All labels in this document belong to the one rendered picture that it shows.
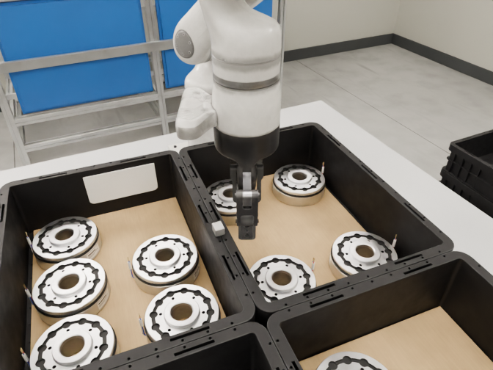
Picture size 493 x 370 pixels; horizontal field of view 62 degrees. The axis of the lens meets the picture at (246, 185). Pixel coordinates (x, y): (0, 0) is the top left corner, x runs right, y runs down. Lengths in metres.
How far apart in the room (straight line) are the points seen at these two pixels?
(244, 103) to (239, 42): 0.06
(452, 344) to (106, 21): 2.16
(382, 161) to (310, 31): 2.90
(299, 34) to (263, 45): 3.56
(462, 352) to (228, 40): 0.50
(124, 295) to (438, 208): 0.75
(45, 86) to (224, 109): 2.10
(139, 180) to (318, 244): 0.35
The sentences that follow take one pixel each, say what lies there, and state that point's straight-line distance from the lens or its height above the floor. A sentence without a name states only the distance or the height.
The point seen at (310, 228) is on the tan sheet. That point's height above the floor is 0.83.
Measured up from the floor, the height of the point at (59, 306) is 0.86.
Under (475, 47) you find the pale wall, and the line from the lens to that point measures 4.05.
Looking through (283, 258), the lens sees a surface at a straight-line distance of 0.65.
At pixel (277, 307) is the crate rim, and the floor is 0.93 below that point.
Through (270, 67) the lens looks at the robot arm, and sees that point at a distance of 0.41.
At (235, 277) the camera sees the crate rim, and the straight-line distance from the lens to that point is 0.53.
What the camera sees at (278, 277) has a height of 0.85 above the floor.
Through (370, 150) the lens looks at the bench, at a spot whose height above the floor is 0.70.
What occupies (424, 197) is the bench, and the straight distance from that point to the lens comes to 1.11.
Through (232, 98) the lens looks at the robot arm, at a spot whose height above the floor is 1.16.
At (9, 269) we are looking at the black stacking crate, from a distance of 0.66.
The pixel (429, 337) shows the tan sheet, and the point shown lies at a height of 0.83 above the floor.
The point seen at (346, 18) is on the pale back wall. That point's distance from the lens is 4.22.
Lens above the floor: 1.33
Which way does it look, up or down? 37 degrees down
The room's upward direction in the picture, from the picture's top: straight up
